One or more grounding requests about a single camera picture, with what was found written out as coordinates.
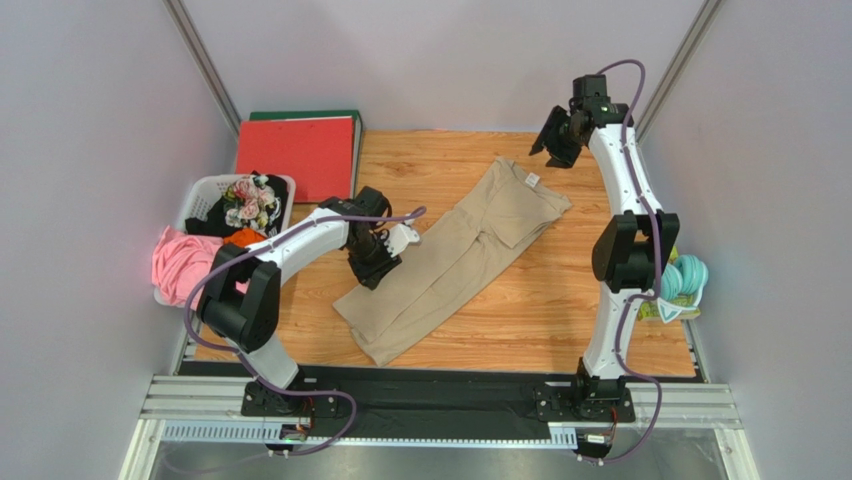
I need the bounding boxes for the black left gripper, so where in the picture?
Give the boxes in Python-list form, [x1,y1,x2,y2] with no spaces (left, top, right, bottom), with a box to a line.
[347,230,403,291]

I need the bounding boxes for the beige t-shirt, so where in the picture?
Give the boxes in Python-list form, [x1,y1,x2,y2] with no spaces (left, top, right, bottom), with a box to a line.
[333,157,572,366]

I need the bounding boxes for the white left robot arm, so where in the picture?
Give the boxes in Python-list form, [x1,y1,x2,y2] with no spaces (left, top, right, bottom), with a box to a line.
[191,187,425,415]

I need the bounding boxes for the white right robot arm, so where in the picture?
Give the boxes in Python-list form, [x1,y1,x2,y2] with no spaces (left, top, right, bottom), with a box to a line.
[529,73,680,420]

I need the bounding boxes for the black floral t-shirt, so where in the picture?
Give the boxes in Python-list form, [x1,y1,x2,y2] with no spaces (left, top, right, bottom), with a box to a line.
[184,172,290,238]

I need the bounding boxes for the orange t-shirt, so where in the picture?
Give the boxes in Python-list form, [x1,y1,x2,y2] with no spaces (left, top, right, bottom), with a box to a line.
[223,228,267,248]

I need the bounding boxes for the white laundry basket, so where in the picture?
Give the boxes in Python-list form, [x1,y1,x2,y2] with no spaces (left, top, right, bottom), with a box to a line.
[152,173,298,307]

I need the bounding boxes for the green folder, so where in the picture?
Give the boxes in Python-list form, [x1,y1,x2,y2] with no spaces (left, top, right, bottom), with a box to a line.
[248,109,365,204]

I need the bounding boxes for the teal cat-ear headphones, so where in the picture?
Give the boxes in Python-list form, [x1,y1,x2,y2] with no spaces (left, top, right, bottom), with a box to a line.
[655,254,710,325]

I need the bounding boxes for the pink t-shirt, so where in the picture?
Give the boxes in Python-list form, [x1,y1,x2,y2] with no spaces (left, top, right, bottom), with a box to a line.
[151,226,224,307]

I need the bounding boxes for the green book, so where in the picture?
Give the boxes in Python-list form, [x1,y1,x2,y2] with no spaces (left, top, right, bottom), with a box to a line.
[638,246,702,322]

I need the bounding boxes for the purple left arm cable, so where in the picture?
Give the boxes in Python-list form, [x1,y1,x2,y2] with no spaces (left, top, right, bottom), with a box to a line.
[182,205,429,457]

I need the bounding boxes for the aluminium frame rail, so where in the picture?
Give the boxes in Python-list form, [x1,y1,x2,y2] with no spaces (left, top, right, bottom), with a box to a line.
[121,367,759,479]

